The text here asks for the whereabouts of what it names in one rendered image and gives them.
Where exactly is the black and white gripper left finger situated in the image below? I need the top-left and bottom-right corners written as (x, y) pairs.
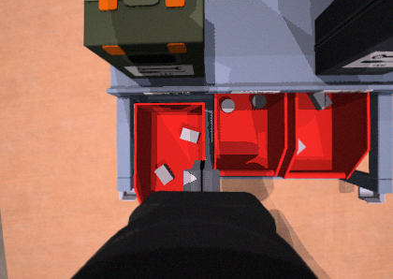
top-left (183, 160), bottom-right (203, 191)

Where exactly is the black case with orange latches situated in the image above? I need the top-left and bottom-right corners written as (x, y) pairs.
top-left (314, 0), bottom-right (393, 76)

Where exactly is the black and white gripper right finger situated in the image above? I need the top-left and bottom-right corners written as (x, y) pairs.
top-left (202, 160), bottom-right (220, 192)

